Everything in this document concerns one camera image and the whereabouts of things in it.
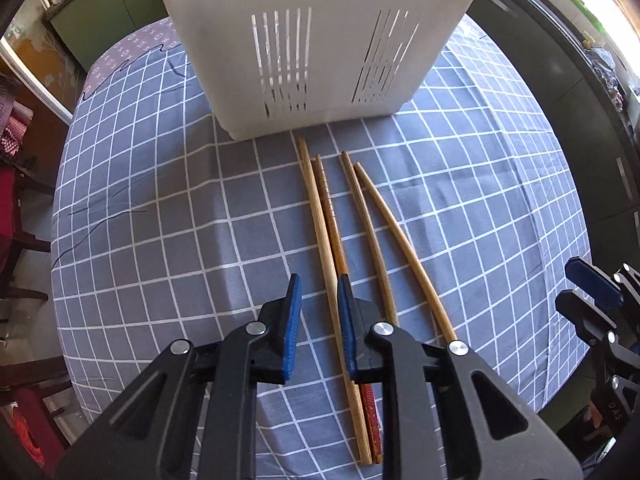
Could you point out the black kitchen countertop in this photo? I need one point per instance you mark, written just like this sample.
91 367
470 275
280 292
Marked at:
595 35

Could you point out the green sink base cabinet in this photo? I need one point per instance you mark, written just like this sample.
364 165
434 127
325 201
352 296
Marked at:
560 110

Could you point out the grey checked tablecloth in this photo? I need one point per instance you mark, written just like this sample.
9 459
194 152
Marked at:
175 220

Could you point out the glass sliding door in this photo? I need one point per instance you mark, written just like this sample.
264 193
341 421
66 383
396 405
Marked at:
45 70

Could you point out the grey patterned table cover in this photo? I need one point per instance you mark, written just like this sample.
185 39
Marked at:
135 52

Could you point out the window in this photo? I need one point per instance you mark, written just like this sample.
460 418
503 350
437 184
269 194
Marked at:
615 0

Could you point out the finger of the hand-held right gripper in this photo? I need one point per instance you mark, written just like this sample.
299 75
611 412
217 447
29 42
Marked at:
582 315
592 280

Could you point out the checked apron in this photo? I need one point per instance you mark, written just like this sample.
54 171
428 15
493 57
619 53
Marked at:
12 120

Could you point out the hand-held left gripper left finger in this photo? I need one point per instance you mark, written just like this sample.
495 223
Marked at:
292 330

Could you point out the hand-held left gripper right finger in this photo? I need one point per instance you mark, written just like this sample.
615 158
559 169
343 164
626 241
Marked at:
346 330

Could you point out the white plastic utensil holder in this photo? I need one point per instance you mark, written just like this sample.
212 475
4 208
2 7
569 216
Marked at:
225 35

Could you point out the green base cabinet with drawers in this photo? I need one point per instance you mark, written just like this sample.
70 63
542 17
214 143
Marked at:
115 5

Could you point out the crumpled dish cloth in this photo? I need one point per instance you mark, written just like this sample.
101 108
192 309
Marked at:
607 77

